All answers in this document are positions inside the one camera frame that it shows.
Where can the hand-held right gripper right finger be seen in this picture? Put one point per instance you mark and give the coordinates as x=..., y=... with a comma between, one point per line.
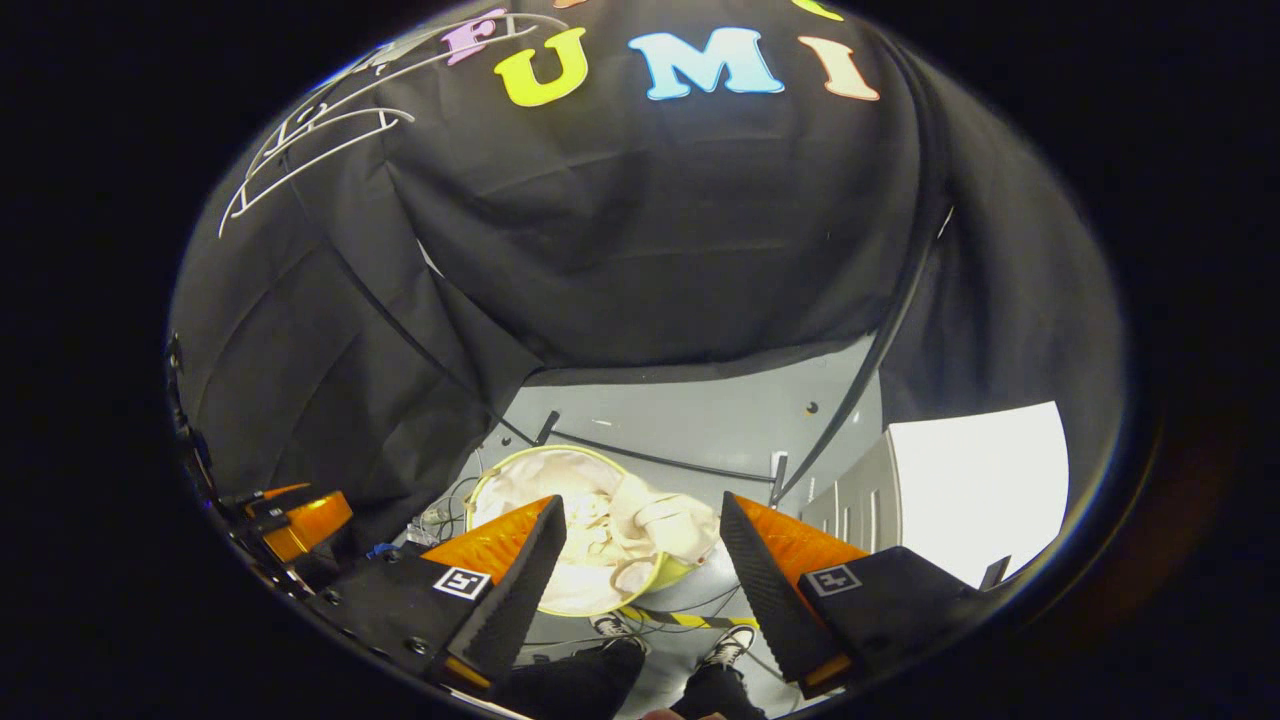
x=765, y=600

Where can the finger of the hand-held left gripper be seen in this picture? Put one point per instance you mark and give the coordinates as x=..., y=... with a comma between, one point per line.
x=275, y=491
x=310, y=525

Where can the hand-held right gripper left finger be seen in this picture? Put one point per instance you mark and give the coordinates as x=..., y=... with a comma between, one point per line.
x=510, y=600

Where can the white laundry hamper yellow rim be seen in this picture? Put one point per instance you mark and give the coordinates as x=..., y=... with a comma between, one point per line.
x=535, y=480

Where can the cream button-up shirt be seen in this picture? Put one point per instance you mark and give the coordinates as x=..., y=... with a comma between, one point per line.
x=650, y=530

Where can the white plastic clothes hanger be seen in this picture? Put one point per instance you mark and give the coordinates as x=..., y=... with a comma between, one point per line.
x=400, y=65

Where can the empty white plastic hanger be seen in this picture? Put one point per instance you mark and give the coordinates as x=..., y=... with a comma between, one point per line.
x=300, y=160

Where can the person's right shoe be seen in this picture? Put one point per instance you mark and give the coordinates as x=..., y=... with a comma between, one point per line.
x=728, y=648

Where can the person's shoe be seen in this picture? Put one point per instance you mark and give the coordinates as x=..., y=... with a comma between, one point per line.
x=618, y=630
x=728, y=648

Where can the small blue object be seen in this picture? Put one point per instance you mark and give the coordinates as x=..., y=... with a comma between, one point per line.
x=382, y=550

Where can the yellow black striped tape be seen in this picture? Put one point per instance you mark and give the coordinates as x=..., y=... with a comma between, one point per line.
x=690, y=620

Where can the person's right trouser leg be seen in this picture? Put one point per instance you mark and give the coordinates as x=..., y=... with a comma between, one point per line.
x=715, y=695

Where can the person's trouser leg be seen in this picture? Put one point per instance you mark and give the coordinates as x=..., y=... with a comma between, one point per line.
x=580, y=685
x=715, y=695

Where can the person's left trouser leg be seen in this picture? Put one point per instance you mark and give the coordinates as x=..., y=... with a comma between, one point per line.
x=580, y=685

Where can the person's left shoe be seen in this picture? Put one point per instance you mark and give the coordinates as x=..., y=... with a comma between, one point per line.
x=618, y=630

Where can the grey metal cabinet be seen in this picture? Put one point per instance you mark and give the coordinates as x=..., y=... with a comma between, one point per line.
x=860, y=500

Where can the black backdrop cloth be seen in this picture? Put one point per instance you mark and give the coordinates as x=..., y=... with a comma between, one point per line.
x=650, y=220

